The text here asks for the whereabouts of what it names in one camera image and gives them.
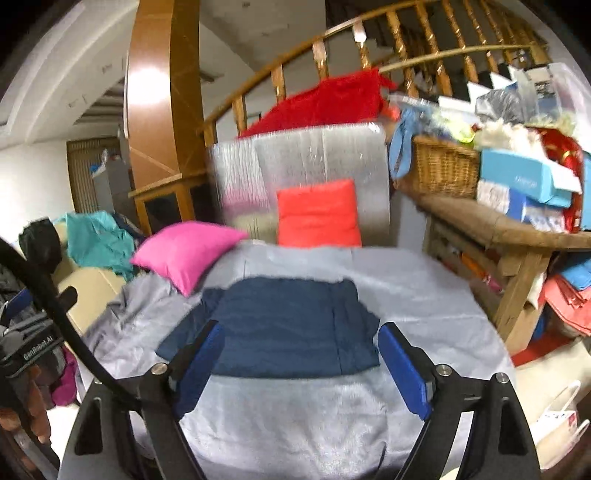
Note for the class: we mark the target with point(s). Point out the wooden stair railing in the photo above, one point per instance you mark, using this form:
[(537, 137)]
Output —
[(320, 57)]

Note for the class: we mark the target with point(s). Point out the dark plastic bag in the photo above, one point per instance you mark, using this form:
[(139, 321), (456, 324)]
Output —
[(501, 106)]

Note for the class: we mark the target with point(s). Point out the teal garment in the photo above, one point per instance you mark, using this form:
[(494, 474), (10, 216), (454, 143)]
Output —
[(97, 240)]

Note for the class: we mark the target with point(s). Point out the black garment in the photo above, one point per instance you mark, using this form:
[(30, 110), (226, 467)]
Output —
[(41, 244)]

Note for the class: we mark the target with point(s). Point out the yellow-green plastic bag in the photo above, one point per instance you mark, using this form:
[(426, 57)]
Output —
[(461, 134)]

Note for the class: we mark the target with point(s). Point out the wicker basket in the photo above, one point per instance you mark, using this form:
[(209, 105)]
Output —
[(443, 166)]

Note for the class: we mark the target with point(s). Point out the white and black box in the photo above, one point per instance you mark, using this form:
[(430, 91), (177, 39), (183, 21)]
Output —
[(531, 78)]

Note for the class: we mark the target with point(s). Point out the black shiny puffer jacket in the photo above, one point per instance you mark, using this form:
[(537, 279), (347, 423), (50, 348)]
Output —
[(7, 281)]

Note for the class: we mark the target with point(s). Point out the blue folded cloth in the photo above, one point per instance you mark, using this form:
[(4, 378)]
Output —
[(577, 272)]

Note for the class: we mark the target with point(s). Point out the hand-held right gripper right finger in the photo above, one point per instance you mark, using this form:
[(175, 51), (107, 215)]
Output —
[(406, 369)]

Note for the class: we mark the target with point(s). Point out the silver foil insulation panel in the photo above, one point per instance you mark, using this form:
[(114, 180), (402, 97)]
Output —
[(300, 152)]

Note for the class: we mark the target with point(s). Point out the brown curtain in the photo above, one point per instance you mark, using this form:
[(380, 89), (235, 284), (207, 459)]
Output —
[(81, 175)]

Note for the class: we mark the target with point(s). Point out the magenta garment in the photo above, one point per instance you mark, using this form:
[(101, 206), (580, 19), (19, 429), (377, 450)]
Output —
[(67, 383)]

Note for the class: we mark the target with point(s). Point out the beige sofa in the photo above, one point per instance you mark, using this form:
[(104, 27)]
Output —
[(92, 286)]

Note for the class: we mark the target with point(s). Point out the grey blanket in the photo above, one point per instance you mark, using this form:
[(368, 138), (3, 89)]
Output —
[(286, 415)]

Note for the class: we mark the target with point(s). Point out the person's left hand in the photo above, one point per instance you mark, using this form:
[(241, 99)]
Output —
[(32, 406)]

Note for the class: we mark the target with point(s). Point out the light blue box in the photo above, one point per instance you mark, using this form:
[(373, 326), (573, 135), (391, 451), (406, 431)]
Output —
[(517, 175)]

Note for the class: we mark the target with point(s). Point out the grey refrigerator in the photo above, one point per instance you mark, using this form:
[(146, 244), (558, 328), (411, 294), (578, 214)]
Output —
[(111, 189)]

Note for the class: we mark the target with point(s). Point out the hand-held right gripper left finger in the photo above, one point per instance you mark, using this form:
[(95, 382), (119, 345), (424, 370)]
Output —
[(203, 364)]

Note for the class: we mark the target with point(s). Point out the wooden base cabinet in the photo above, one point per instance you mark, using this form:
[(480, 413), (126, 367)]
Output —
[(161, 207)]

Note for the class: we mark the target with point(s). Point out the navy blue padded jacket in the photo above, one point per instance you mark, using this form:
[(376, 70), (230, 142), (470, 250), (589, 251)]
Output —
[(286, 323)]

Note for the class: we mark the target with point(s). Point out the red printed bag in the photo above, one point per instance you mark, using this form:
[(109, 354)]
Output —
[(565, 161)]

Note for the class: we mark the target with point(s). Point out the red cloth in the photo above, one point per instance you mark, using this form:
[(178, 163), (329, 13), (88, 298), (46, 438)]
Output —
[(323, 101)]

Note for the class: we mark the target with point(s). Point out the coral folded cloth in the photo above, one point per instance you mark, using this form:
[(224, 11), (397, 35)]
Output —
[(568, 300)]

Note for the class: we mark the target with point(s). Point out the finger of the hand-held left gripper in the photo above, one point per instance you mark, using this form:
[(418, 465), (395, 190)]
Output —
[(18, 302), (69, 297)]

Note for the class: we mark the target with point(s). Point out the white shopping bag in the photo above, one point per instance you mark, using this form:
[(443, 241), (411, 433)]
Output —
[(554, 429)]

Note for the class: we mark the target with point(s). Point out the pink pillow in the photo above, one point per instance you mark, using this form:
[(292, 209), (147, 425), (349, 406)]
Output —
[(184, 254)]

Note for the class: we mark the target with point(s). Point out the white printed box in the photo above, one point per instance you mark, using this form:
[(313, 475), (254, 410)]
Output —
[(498, 198)]

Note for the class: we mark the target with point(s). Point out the wooden column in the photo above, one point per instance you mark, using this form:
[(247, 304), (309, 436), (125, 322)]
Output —
[(157, 92)]

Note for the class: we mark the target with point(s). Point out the red-orange pillow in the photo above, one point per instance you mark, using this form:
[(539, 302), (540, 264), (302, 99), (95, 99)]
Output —
[(318, 217)]

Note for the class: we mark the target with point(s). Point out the cream white cloth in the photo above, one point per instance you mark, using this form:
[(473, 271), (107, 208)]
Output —
[(503, 136)]

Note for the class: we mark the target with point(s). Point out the wooden table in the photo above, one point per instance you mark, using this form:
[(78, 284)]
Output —
[(485, 221)]

